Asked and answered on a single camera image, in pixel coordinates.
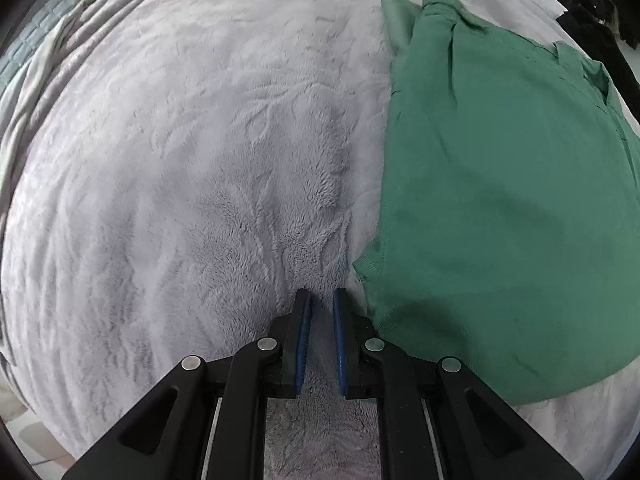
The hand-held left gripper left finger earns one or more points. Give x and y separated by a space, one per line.
302 340

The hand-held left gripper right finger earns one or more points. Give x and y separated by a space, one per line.
341 345

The green work jacket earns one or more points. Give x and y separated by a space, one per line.
500 200

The lavender fleece bed blanket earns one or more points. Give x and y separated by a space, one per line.
200 170

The crumpled grey blanket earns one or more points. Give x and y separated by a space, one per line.
40 75

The grey padded headboard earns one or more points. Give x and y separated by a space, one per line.
35 35

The folded black garment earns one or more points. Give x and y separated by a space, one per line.
605 35

